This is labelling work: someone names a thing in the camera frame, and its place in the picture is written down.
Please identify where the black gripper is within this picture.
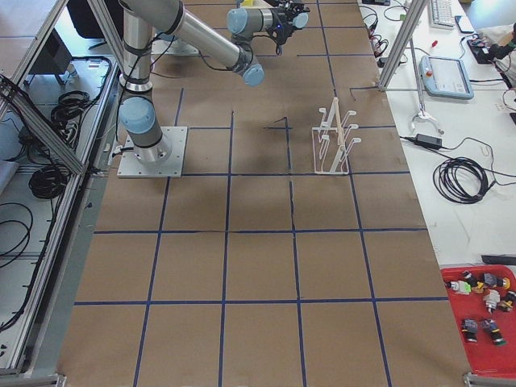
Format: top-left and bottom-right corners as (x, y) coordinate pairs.
(273, 1), (310, 44)

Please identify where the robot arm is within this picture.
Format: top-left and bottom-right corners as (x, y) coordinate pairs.
(119, 1), (310, 164)

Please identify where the teach pendant tablet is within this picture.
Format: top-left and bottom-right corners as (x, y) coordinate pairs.
(419, 56), (474, 100)

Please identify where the black power adapter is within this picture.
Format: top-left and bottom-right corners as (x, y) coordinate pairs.
(414, 134), (443, 150)

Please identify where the red parts tray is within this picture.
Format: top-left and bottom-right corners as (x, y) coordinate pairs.
(441, 265), (515, 379)

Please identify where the white wire cup rack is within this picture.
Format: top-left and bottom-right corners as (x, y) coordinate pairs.
(311, 97), (361, 175)

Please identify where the aluminium frame post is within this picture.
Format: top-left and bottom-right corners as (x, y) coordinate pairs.
(377, 0), (428, 91)

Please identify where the green handled reach grabber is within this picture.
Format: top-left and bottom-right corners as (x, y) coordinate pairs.
(409, 38), (446, 136)

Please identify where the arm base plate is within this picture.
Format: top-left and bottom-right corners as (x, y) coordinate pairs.
(118, 127), (188, 178)

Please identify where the coiled black cable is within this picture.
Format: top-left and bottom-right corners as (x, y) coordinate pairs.
(433, 156), (497, 204)

